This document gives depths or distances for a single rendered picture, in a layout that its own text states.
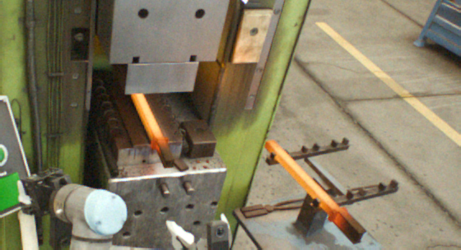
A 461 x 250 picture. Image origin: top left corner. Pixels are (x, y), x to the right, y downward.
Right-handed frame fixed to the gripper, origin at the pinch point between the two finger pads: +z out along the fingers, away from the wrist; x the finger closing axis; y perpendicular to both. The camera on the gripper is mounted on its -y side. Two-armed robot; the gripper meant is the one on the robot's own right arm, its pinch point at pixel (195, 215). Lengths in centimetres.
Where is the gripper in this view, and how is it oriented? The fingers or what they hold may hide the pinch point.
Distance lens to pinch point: 135.2
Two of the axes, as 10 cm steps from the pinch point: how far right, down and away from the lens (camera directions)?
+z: -2.9, -5.9, 7.5
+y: -1.4, 8.0, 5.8
